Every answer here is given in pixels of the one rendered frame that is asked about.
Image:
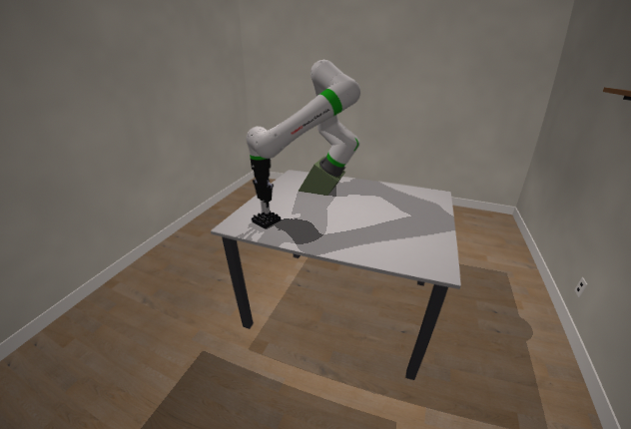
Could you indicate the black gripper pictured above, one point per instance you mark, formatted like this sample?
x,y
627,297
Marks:
x,y
262,178

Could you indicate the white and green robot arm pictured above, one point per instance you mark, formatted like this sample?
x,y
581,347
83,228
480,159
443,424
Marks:
x,y
321,112

